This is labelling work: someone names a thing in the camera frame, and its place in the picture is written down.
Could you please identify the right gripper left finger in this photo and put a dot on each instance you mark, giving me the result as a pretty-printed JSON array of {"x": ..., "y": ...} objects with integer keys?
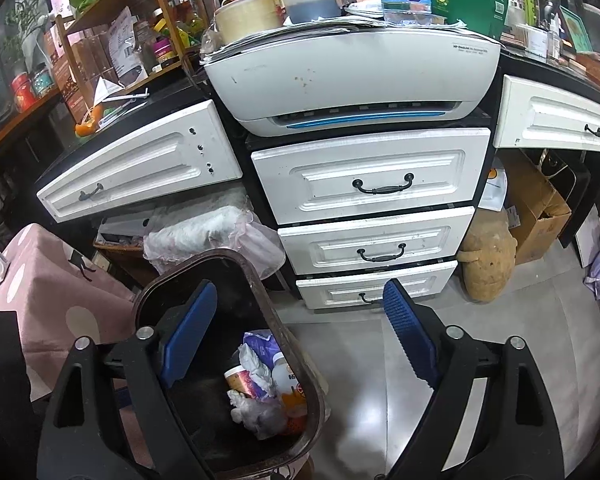
[{"x": 110, "y": 416}]

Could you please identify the black trash bin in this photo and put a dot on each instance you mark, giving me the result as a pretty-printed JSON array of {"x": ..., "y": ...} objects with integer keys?
[{"x": 248, "y": 398}]

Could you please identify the pink spotted tablecloth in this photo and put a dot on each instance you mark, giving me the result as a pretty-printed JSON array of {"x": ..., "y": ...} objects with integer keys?
[{"x": 58, "y": 296}]

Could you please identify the bottom white drawer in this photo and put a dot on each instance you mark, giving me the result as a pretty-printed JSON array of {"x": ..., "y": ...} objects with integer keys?
[{"x": 362, "y": 290}]

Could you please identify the brown clay pot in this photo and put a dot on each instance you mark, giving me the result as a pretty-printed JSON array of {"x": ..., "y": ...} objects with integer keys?
[{"x": 487, "y": 255}]

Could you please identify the cardboard box on floor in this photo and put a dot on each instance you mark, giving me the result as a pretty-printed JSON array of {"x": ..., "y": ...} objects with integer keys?
[{"x": 541, "y": 212}]

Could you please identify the middle white drawer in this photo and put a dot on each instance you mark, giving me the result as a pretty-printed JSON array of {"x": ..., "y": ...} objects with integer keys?
[{"x": 374, "y": 242}]

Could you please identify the white plastic bag bundle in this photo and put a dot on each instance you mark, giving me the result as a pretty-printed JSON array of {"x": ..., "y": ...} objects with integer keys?
[{"x": 227, "y": 227}]

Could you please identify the orange toy on counter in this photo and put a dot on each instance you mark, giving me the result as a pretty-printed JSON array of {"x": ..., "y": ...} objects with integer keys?
[{"x": 90, "y": 123}]

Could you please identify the top white drawer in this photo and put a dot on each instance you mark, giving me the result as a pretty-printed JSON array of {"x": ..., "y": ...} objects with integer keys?
[{"x": 371, "y": 173}]

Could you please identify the red tin can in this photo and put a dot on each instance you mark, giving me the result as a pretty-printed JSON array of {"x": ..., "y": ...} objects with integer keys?
[{"x": 24, "y": 94}]

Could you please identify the white drawer left of printer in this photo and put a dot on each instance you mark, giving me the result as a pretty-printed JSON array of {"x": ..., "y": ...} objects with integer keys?
[{"x": 182, "y": 151}]

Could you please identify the right white drawer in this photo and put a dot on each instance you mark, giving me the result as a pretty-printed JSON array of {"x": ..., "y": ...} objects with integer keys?
[{"x": 535, "y": 115}]

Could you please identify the brown coffee box stack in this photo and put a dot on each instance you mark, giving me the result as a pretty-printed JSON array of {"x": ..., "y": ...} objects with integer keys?
[{"x": 63, "y": 74}]

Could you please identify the white printer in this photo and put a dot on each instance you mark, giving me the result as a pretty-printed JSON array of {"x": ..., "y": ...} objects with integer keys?
[{"x": 351, "y": 74}]

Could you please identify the wooden shelf rack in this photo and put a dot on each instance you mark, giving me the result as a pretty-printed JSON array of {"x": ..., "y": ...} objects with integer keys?
[{"x": 136, "y": 43}]

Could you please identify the tan round tin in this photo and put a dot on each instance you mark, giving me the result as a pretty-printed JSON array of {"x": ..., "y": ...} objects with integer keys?
[{"x": 242, "y": 18}]

